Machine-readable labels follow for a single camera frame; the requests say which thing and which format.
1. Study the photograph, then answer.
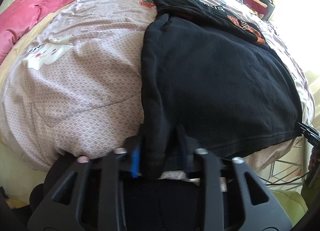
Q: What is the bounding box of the black orange sweatshirt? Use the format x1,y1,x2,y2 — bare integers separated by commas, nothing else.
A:
140,0,302,175

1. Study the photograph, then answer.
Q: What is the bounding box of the lilac strawberry print blanket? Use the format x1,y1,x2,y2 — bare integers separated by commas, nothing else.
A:
1,0,315,171

